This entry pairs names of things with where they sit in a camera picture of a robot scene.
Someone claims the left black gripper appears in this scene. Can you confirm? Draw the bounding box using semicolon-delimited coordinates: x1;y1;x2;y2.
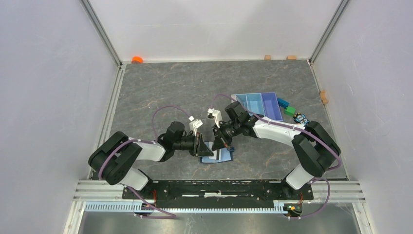
173;132;213;157

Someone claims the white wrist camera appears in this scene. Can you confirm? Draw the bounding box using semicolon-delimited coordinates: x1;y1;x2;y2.
207;108;223;128
188;116;203;135

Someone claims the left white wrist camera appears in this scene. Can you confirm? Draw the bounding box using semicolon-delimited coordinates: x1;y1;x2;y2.
188;116;203;135

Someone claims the blue toy brick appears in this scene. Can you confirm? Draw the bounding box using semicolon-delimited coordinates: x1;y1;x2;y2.
277;98;289;109

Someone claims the orange round cap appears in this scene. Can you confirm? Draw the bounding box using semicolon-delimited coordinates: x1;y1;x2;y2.
131;56;143;64

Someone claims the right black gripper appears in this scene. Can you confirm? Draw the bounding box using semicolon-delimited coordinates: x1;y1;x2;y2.
212;121;241;151

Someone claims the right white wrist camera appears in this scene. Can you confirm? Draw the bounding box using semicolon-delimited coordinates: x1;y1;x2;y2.
207;108;223;128

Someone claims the green toy brick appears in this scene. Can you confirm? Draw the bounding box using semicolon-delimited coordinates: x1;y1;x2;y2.
284;106;296;117

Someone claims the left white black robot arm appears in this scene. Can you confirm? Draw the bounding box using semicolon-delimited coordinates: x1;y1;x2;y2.
88;119;214;199

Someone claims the blue card holder wallet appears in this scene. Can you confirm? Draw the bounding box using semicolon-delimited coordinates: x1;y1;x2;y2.
200;147;235;164

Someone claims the grey credit card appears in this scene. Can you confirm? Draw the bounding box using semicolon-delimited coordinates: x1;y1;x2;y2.
208;149;221;161

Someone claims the curved wooden piece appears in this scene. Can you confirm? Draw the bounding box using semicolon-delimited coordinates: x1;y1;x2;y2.
319;90;329;105

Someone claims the small wooden block right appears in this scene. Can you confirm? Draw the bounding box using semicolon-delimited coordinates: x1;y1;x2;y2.
286;55;297;60

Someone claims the blue purple three-bin tray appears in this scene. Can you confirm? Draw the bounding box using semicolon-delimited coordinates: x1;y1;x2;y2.
231;92;283;121

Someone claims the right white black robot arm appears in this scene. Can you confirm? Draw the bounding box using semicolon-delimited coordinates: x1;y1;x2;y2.
208;101;342;199

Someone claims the black owl pattern block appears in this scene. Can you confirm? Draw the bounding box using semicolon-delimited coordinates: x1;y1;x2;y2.
293;113;310;125

